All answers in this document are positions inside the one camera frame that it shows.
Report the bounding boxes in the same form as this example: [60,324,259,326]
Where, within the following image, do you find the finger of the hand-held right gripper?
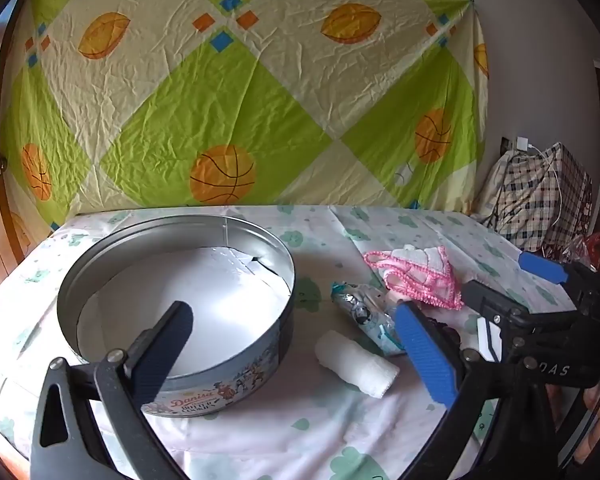
[519,251,600,306]
[461,280,536,341]

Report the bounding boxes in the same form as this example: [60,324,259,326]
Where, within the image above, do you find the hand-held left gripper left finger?
[30,301,196,480]

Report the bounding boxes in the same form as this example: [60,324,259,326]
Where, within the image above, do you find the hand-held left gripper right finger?
[395,302,581,480]

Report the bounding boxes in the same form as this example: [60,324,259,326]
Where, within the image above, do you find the pink-trimmed white cloth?
[362,244,465,310]

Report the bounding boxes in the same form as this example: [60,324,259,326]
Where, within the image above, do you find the white towel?
[314,329,401,400]

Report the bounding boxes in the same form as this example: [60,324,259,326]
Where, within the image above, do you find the blue printed packet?
[331,281,408,357]

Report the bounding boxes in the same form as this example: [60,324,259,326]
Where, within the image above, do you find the round metal cookie tin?
[56,215,297,418]

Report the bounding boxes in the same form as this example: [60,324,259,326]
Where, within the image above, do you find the red plastic bag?
[562,232,600,271]

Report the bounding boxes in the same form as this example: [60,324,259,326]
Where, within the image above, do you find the plaid fabric bag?
[472,142,593,253]

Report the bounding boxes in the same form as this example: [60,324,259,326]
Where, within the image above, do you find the white paper tin liner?
[77,246,293,378]

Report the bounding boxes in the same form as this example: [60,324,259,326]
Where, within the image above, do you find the white charger cable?
[529,145,563,228]

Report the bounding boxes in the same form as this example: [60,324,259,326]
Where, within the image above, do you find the basketball print wall sheet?
[0,0,490,263]

